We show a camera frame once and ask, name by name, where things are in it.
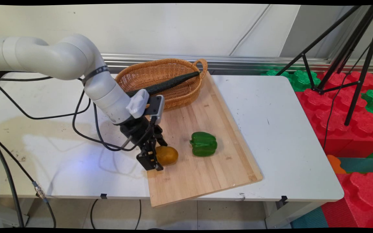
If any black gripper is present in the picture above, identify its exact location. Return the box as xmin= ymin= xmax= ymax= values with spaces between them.
xmin=114 ymin=116 xmax=168 ymax=171

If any yellow-brown potato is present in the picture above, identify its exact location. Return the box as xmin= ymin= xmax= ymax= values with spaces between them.
xmin=155 ymin=146 xmax=179 ymax=166

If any green bell pepper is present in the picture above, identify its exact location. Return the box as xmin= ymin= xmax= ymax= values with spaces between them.
xmin=189 ymin=131 xmax=218 ymax=157

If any wooden cutting board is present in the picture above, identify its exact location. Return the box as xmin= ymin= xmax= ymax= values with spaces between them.
xmin=146 ymin=71 xmax=264 ymax=207

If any woven wicker basket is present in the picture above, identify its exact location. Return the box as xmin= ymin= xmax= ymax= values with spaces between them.
xmin=115 ymin=58 xmax=208 ymax=110

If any white table leg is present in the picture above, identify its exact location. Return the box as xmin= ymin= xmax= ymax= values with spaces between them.
xmin=264 ymin=196 xmax=323 ymax=229
xmin=0 ymin=191 xmax=23 ymax=228

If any teal foam mat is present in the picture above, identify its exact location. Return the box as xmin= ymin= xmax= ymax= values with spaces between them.
xmin=290 ymin=206 xmax=329 ymax=229
xmin=338 ymin=158 xmax=373 ymax=177

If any orange foam block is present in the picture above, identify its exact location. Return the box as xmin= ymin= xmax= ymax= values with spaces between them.
xmin=327 ymin=155 xmax=347 ymax=174

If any large red foam block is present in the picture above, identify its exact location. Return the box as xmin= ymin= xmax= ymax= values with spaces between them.
xmin=295 ymin=71 xmax=373 ymax=158

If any black tripod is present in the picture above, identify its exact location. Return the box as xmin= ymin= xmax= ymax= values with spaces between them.
xmin=276 ymin=5 xmax=373 ymax=127

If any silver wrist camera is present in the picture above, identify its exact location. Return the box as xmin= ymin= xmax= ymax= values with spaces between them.
xmin=144 ymin=95 xmax=165 ymax=117

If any white vented camera mount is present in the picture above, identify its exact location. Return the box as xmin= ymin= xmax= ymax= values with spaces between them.
xmin=126 ymin=89 xmax=150 ymax=119

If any black gripper plug cable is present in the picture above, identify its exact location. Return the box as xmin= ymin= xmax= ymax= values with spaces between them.
xmin=93 ymin=102 xmax=133 ymax=151

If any black cable under table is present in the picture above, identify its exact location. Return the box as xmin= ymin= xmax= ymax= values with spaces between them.
xmin=135 ymin=200 xmax=141 ymax=230
xmin=90 ymin=199 xmax=99 ymax=229

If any thick black looping cable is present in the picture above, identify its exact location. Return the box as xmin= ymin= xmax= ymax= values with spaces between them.
xmin=73 ymin=78 xmax=156 ymax=152

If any black strap on arm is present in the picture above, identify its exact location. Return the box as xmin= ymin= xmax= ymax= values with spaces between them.
xmin=82 ymin=66 xmax=110 ymax=86

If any aluminium wall rail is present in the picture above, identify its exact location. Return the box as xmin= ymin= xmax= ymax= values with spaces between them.
xmin=101 ymin=53 xmax=373 ymax=74

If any black cable with metal connector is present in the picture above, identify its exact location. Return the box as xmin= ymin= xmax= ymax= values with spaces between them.
xmin=0 ymin=136 xmax=57 ymax=228

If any thick black hanging cable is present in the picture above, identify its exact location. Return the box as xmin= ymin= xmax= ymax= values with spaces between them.
xmin=0 ymin=129 xmax=25 ymax=228

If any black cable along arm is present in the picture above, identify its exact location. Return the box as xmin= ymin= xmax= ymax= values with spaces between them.
xmin=0 ymin=75 xmax=55 ymax=82

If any thin black tripod cable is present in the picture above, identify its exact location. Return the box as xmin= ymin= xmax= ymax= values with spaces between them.
xmin=322 ymin=42 xmax=373 ymax=151

